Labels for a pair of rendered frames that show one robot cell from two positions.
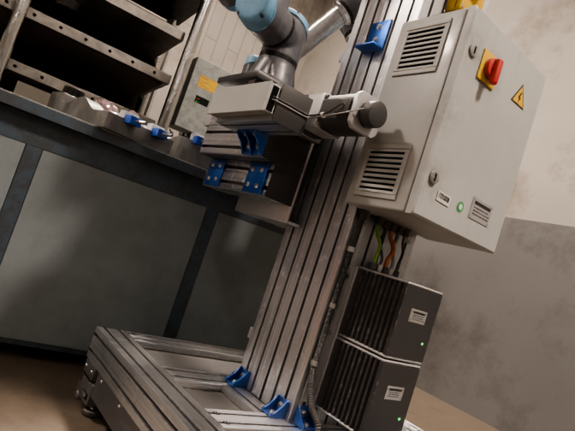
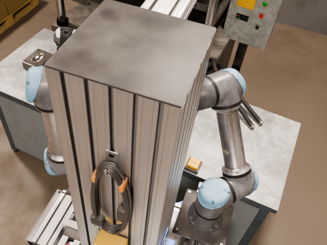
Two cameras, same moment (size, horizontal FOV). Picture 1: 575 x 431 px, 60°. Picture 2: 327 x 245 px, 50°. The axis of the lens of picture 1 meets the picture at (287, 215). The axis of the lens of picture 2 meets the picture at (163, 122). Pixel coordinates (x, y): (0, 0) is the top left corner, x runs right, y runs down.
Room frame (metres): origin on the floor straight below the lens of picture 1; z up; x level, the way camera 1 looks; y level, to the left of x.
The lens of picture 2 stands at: (1.07, -0.64, 2.43)
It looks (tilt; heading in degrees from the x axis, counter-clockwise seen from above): 48 degrees down; 50
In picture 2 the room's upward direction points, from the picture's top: 8 degrees clockwise
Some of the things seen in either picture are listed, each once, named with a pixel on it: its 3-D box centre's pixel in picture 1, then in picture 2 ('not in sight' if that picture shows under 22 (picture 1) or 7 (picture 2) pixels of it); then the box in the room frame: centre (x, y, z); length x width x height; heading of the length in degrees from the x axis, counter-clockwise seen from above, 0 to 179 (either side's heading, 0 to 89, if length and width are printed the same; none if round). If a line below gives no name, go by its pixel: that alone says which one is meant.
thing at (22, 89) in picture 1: (38, 115); not in sight; (2.49, 1.35, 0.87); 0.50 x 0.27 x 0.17; 31
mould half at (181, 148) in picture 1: (189, 154); not in sight; (2.08, 0.47, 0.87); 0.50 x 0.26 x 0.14; 31
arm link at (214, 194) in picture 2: not in sight; (213, 196); (1.73, -0.23, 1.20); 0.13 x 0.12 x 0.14; 177
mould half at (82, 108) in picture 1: (108, 121); not in sight; (1.82, 0.74, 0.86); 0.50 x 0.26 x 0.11; 48
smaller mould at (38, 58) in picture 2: not in sight; (38, 61); (1.58, 1.34, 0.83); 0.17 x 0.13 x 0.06; 31
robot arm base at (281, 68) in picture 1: (273, 74); not in sight; (1.43, 0.17, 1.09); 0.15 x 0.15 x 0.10
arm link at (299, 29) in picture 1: (284, 37); not in sight; (1.42, 0.17, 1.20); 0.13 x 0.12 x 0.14; 152
